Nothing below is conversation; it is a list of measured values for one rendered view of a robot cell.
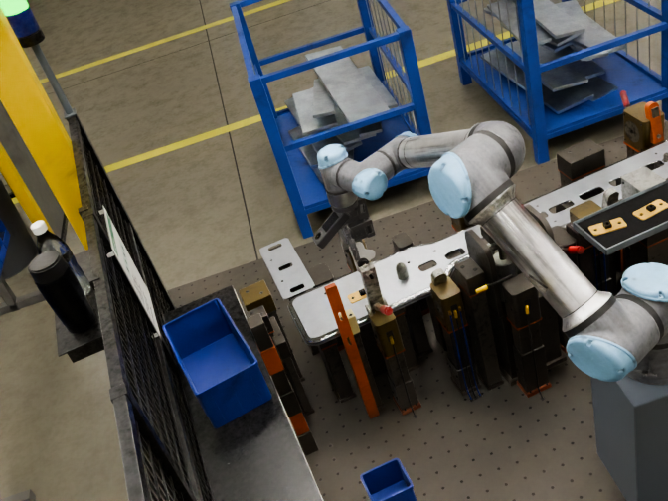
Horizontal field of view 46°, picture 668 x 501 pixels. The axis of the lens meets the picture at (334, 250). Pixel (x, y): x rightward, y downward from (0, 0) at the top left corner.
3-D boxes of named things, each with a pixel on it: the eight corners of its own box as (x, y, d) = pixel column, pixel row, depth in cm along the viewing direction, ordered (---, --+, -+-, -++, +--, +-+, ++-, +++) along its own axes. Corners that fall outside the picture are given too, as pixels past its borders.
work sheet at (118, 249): (149, 292, 221) (102, 204, 202) (162, 340, 203) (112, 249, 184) (142, 294, 220) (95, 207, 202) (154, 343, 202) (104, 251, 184)
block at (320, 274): (344, 322, 258) (322, 256, 241) (357, 344, 248) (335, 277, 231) (324, 331, 257) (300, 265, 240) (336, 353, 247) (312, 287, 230)
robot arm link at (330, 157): (330, 162, 187) (308, 153, 193) (340, 200, 193) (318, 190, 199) (354, 146, 190) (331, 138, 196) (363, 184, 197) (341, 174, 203)
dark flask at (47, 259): (97, 307, 171) (60, 244, 161) (100, 327, 165) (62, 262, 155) (65, 321, 170) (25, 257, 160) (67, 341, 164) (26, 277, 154)
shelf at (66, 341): (117, 257, 195) (86, 200, 185) (135, 344, 167) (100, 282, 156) (60, 281, 193) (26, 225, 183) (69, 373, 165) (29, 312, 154)
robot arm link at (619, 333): (677, 335, 146) (484, 118, 153) (630, 384, 140) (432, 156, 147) (639, 350, 157) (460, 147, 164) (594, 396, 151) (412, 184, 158)
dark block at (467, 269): (492, 368, 226) (470, 256, 201) (504, 383, 220) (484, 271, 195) (476, 375, 225) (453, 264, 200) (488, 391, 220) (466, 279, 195)
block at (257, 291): (297, 364, 247) (263, 278, 226) (305, 380, 241) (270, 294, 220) (274, 374, 246) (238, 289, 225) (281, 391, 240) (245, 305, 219)
